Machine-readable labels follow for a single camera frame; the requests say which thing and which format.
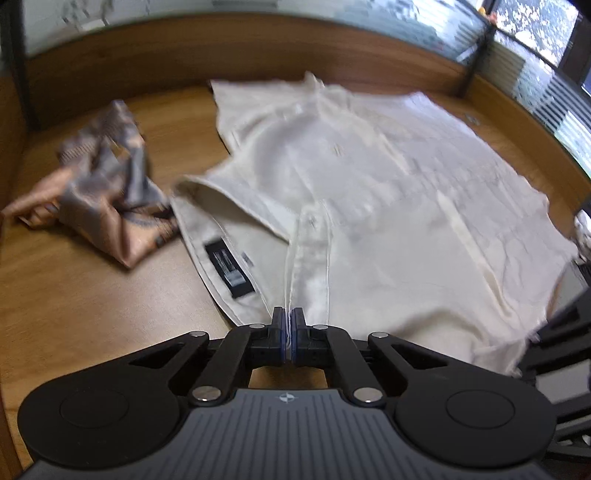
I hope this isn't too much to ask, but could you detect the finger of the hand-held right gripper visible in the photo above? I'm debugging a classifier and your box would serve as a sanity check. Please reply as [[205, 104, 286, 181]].
[[517, 286, 591, 386]]

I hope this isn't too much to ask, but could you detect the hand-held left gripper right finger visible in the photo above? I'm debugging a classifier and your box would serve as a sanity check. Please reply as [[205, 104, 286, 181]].
[[290, 307, 452, 408]]

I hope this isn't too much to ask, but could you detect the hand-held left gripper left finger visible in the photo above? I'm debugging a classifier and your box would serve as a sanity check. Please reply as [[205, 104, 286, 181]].
[[127, 307, 290, 408]]

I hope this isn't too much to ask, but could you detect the white button shirt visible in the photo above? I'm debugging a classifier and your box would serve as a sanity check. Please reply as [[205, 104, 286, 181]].
[[171, 71, 581, 377]]

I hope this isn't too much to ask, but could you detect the patterned pink grey scarf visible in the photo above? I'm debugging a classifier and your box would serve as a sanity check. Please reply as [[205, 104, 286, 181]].
[[0, 99, 182, 271]]

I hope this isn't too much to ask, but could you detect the striped glass partition panel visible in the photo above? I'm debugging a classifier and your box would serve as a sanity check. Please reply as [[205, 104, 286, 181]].
[[480, 0, 591, 182], [21, 0, 492, 63]]

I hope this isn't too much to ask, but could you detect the dark partition post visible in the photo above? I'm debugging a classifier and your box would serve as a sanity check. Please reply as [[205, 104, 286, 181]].
[[459, 16, 498, 99], [0, 0, 41, 136]]

